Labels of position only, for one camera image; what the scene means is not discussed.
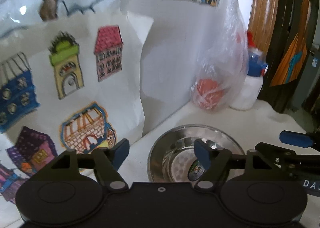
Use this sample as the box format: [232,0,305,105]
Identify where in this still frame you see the shallow steel plate with sticker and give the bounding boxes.
[148,124,245,184]

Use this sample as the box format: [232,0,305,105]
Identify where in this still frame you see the white printed table mat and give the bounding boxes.
[0,99,320,228]

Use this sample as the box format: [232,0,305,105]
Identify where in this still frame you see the white bottle blue red cap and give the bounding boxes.
[230,31,268,111]

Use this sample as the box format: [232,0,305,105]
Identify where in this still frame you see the houses drawing paper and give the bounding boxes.
[1,12,153,204]

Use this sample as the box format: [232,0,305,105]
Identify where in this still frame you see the clear plastic bag red item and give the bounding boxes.
[191,0,249,111]

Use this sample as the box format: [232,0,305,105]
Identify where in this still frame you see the orange dress figure painting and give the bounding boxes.
[270,0,319,87]

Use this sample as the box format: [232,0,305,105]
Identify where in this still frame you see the brown wooden door frame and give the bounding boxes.
[248,0,279,53]

